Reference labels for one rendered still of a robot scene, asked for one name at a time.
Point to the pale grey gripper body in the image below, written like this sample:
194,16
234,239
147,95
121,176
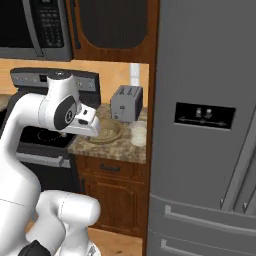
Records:
87,130

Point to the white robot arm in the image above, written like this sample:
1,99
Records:
20,186

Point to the clear glass of lemonade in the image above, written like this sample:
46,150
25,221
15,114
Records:
138,133

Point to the grey fridge drawer front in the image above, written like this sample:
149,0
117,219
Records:
156,213
153,245

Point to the grey fridge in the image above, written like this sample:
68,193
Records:
200,66

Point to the grey fridge door with dispenser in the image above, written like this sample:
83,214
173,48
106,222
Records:
200,60

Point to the black and grey stove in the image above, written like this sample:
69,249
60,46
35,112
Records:
86,86

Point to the grey toaster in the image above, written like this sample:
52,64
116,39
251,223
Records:
125,103

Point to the brown wooden drawer front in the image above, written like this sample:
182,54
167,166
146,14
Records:
133,168

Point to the brown base cupboard door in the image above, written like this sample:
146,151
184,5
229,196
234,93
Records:
116,206

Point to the grey microwave oven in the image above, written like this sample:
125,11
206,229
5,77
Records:
20,30

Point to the white wall socket plate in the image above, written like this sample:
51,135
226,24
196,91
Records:
135,75

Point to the brown wall cupboard door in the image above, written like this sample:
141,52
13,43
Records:
113,26

